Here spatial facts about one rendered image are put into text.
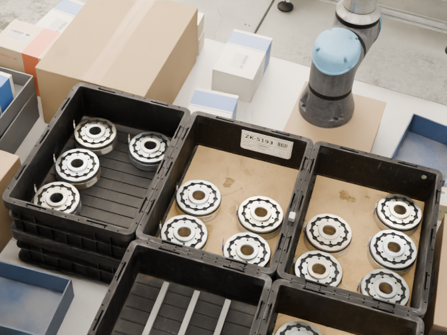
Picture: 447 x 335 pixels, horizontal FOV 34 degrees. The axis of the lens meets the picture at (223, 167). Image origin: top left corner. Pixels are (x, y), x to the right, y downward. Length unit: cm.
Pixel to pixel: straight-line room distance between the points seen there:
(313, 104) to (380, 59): 157
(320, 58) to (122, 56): 51
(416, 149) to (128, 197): 83
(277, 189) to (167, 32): 56
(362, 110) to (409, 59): 152
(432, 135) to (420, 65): 142
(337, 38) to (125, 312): 86
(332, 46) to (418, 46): 178
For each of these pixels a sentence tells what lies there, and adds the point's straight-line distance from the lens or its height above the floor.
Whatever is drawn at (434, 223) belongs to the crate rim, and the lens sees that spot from 164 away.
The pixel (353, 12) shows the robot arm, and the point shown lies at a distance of 194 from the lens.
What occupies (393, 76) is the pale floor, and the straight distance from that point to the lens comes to 343.
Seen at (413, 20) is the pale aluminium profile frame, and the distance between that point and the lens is 357.
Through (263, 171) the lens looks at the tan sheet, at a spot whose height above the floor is 83.
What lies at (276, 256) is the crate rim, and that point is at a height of 93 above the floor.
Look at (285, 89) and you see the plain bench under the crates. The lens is 219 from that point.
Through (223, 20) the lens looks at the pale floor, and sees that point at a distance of 359.
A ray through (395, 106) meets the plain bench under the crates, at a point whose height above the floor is 70.
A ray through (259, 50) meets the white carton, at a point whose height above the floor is 79.
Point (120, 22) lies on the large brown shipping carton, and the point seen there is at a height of 90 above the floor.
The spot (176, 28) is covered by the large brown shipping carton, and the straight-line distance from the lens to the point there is 206.
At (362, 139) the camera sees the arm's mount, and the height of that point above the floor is 78.
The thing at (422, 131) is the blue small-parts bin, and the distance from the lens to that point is 213.
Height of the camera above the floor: 215
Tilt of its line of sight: 48 degrees down
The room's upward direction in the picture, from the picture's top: 5 degrees clockwise
